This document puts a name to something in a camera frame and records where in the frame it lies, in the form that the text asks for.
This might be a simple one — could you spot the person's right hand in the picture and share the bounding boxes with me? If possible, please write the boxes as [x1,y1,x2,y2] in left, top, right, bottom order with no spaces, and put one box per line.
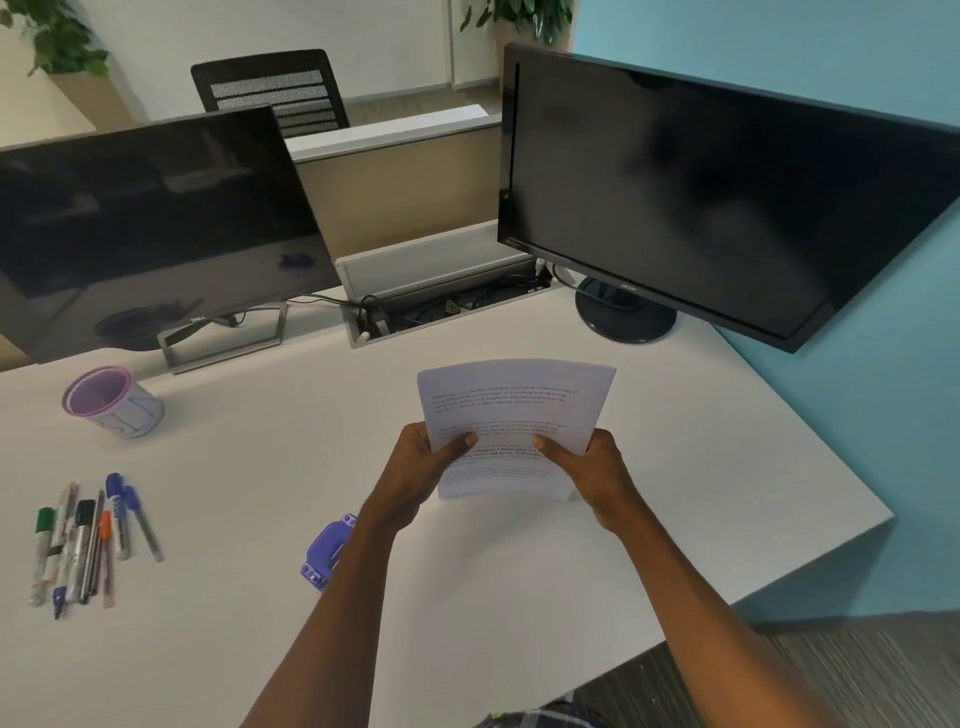
[532,427,643,538]

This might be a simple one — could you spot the person's left hand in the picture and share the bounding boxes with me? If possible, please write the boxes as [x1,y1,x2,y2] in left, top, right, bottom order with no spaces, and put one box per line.
[359,421,479,534]

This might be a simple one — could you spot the purple hole punch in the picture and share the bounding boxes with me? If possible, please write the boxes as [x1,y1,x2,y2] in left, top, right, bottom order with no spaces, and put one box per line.
[299,512,360,594]

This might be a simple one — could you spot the stack of printed papers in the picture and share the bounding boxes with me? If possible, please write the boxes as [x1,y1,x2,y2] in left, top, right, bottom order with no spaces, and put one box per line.
[416,358,618,502]

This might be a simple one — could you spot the blue pen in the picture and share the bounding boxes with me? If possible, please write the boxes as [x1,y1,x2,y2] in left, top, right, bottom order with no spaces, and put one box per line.
[122,485,165,564]

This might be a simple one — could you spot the blue cap marker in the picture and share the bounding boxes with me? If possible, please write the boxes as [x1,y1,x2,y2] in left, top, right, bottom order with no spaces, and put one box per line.
[104,473,133,562]

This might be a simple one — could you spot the orange pen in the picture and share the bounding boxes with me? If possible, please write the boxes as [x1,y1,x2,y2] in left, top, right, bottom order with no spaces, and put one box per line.
[98,509,116,609]

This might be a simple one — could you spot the dark pencil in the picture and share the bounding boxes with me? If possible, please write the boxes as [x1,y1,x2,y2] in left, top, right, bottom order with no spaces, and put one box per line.
[88,513,108,601]

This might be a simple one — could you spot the black cap marker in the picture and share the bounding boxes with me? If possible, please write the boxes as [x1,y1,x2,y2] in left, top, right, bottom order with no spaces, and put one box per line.
[65,498,97,605]

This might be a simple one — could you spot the white marker red label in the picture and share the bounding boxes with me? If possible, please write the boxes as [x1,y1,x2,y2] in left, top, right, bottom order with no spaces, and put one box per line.
[44,482,80,586]

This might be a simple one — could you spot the green cap marker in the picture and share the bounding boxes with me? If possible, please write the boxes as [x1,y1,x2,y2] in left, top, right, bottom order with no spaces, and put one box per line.
[28,507,58,607]

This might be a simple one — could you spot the slim blue tip marker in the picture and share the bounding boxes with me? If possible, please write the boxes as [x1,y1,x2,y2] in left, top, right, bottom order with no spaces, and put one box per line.
[52,539,76,620]

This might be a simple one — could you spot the person's right forearm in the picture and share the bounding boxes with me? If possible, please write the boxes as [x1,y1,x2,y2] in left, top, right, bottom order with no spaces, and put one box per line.
[611,506,834,728]

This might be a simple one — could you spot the person's left forearm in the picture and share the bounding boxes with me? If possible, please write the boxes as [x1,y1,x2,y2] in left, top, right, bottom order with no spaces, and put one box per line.
[239,509,403,728]

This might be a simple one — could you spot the white desk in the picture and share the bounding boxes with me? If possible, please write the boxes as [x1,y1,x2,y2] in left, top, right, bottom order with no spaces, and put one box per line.
[0,281,898,728]

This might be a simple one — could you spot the plaid shorts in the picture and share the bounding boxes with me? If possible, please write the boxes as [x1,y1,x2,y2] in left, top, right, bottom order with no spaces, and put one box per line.
[472,708,609,728]

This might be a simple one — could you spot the purple rimmed white pen cup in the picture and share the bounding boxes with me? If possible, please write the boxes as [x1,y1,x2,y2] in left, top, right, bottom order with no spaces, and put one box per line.
[61,365,166,442]

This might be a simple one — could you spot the beige cubicle partition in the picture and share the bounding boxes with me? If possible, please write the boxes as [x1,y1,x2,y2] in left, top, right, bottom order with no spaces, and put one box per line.
[284,104,504,260]

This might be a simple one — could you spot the black monitor round base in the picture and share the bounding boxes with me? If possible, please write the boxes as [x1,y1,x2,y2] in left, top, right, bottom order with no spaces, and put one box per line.
[496,42,960,355]

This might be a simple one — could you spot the black monitor silver stand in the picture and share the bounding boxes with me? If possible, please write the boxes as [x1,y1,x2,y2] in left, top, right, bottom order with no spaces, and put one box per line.
[0,104,343,375]

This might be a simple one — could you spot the black mesh office chair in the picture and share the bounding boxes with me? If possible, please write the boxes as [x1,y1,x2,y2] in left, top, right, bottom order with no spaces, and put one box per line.
[190,48,352,140]

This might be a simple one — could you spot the green potted plant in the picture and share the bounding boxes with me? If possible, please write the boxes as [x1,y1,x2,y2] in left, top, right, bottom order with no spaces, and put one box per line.
[0,0,112,79]
[458,0,577,48]

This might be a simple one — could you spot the beige planter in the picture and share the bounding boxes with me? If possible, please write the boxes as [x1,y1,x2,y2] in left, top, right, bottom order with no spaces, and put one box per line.
[48,71,140,133]

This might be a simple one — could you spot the black cable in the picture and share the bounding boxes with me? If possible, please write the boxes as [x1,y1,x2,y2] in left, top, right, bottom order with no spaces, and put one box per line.
[288,293,391,339]

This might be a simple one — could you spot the white cable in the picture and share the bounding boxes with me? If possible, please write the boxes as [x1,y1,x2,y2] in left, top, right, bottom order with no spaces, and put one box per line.
[536,258,583,290]

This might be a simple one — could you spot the grey cable tray box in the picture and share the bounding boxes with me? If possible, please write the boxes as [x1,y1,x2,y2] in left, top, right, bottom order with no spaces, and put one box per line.
[333,219,556,350]

